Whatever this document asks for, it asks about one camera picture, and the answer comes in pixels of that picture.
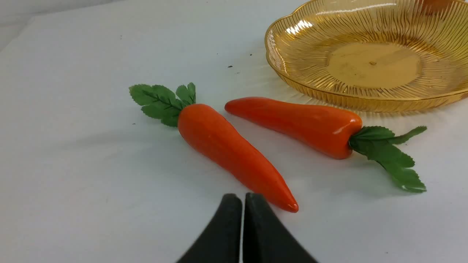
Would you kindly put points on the orange plastic carrot leaves down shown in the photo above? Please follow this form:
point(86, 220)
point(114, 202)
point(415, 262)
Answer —
point(336, 133)

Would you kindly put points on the amber ribbed glass plate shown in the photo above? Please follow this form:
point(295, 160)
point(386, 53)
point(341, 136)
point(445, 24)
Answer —
point(373, 55)

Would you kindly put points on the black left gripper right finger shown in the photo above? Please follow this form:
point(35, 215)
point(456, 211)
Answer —
point(265, 238)

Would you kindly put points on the orange plastic carrot leaves up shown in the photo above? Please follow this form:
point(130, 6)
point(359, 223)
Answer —
point(209, 133)

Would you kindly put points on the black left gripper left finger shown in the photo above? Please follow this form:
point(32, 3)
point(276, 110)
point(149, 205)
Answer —
point(219, 242)

